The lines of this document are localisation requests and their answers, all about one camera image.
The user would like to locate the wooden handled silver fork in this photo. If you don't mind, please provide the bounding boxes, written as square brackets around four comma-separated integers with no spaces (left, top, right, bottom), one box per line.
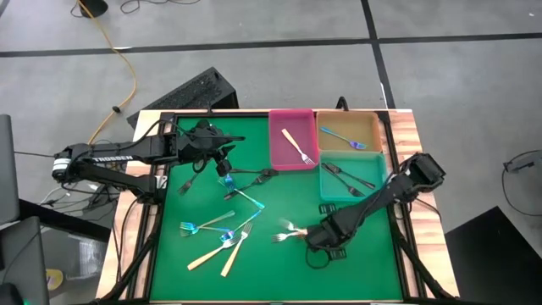
[281,128,317,166]
[270,230,308,244]
[279,219,308,236]
[219,221,254,278]
[186,236,241,271]

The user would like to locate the black computer case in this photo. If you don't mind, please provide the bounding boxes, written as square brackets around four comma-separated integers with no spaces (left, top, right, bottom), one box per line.
[126,66,241,128]

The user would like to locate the iridescent rainbow fork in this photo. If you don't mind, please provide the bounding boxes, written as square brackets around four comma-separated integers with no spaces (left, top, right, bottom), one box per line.
[218,209,263,243]
[179,226,233,237]
[320,125,368,151]
[179,211,236,232]
[219,180,267,210]
[218,173,237,191]

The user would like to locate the black round stand base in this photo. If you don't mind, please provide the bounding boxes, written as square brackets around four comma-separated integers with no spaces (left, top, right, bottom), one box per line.
[78,0,109,19]

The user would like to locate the grey flat panel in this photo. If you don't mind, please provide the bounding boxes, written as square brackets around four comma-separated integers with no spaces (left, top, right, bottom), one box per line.
[0,215,51,305]
[0,114,21,225]

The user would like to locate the pink plastic bin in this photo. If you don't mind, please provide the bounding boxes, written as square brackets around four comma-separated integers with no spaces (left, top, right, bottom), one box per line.
[268,108,321,172]

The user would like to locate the large black box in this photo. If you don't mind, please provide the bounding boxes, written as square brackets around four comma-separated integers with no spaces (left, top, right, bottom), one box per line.
[444,206,542,305]

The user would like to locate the teal plastic bin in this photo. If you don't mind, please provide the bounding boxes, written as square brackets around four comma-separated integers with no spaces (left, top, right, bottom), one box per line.
[318,150,389,202]

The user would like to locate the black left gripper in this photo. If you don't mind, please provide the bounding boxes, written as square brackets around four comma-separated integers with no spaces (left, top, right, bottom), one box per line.
[175,119,247,178]

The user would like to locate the small grey device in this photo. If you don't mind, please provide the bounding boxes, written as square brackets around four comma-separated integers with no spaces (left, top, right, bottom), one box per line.
[502,158,533,174]

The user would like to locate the green table mat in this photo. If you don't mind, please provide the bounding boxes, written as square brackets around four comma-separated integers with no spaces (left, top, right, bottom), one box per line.
[150,116,403,302]

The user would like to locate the yellow round sticker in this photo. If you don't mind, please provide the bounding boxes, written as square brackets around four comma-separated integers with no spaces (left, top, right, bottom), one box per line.
[45,268,64,291]

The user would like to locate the yellow floor cable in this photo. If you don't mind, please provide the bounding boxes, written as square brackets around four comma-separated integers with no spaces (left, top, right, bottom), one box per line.
[75,0,139,149]

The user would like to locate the black metal fork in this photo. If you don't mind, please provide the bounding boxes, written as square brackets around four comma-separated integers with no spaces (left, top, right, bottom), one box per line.
[328,162,377,191]
[223,173,273,202]
[176,172,200,196]
[228,167,279,178]
[320,163,366,198]

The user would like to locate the black table frame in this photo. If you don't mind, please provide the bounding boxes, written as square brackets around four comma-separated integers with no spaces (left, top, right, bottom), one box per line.
[99,108,458,305]

